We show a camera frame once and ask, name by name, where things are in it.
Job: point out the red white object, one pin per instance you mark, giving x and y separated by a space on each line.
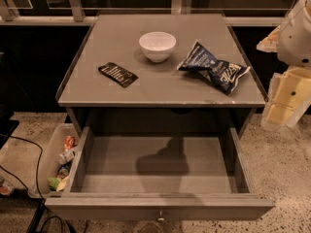
6 188

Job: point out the clear plastic bin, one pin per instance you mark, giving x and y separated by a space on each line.
49 167

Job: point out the blue chip bag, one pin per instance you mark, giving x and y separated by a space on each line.
220 73

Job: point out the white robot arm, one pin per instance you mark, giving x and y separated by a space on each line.
291 40

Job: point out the black snack packet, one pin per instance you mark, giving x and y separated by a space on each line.
118 74

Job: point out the grey drawer cabinet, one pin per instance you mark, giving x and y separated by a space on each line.
115 38

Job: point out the grey top drawer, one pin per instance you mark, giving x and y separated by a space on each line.
159 177

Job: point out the white plastic bottle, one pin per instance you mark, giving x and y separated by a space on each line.
67 156

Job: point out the metal railing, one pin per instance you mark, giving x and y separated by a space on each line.
235 12

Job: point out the green snack wrapper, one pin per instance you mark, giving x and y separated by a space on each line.
53 183

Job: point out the orange snack wrapper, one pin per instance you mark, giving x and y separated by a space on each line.
69 143

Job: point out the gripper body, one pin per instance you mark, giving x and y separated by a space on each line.
295 39

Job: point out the white ceramic bowl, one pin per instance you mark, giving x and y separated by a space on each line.
157 46

